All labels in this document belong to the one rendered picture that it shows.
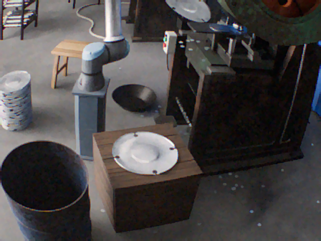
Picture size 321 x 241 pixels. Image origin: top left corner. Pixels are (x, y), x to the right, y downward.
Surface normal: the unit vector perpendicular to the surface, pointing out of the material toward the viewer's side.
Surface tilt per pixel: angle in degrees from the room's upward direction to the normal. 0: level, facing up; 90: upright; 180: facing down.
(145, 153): 0
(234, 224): 0
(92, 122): 90
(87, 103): 90
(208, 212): 0
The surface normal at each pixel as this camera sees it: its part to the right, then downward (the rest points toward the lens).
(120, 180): 0.11, -0.81
